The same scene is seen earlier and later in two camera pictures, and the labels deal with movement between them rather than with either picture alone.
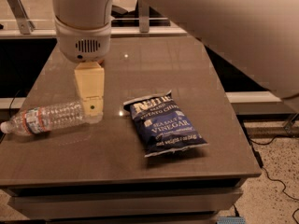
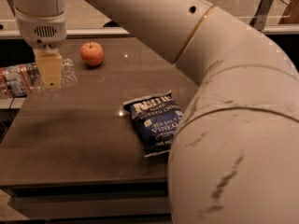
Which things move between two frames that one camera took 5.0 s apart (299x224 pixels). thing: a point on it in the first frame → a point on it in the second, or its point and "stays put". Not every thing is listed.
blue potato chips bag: x=161 y=126 stays put
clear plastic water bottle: x=46 y=119 → x=23 y=79
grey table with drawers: x=97 y=173 stays put
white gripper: x=83 y=42 → x=42 y=32
